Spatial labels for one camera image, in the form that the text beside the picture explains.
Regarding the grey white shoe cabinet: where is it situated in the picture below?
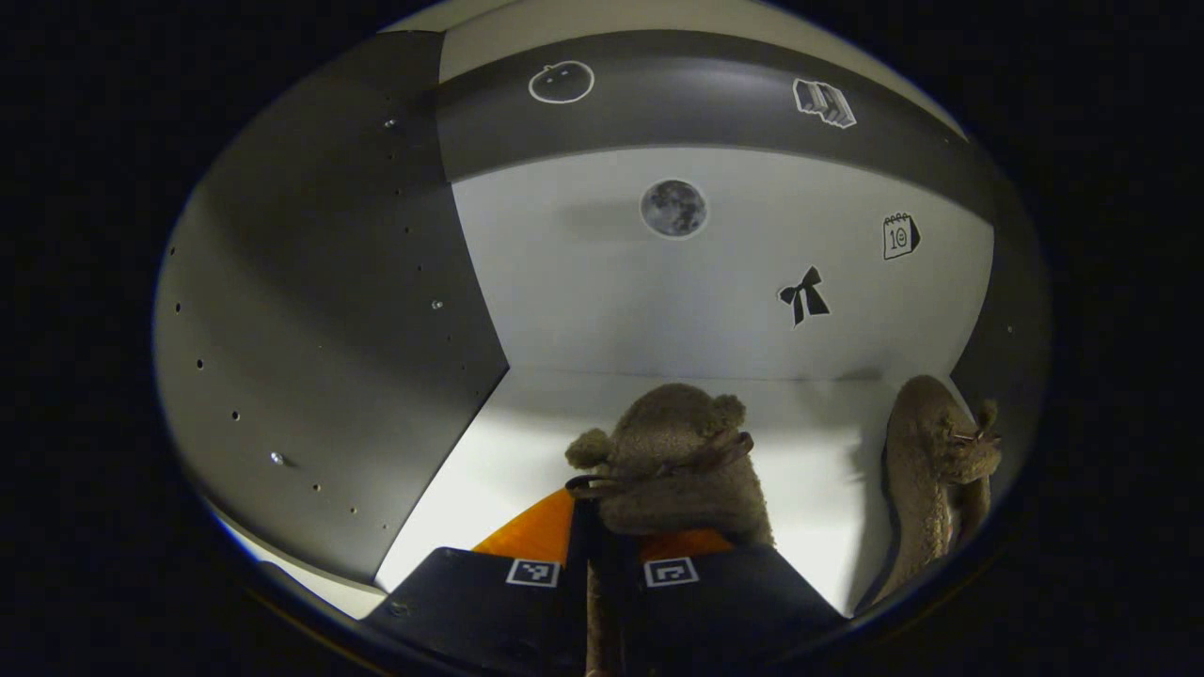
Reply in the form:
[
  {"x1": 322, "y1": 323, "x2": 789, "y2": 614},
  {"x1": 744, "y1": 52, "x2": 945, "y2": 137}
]
[{"x1": 155, "y1": 0, "x2": 1050, "y2": 623}]

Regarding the brown fuzzy shoe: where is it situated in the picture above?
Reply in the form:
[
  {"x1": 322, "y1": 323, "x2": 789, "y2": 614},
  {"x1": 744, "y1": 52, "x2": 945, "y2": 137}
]
[
  {"x1": 564, "y1": 383, "x2": 778, "y2": 677},
  {"x1": 865, "y1": 374, "x2": 1004, "y2": 612}
]

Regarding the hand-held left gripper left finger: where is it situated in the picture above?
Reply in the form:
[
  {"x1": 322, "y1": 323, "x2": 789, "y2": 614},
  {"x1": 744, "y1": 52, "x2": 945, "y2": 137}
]
[{"x1": 362, "y1": 487, "x2": 603, "y2": 677}]

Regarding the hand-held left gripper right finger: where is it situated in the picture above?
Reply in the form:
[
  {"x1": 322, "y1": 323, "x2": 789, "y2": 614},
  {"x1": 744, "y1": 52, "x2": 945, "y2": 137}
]
[{"x1": 602, "y1": 527, "x2": 848, "y2": 677}]

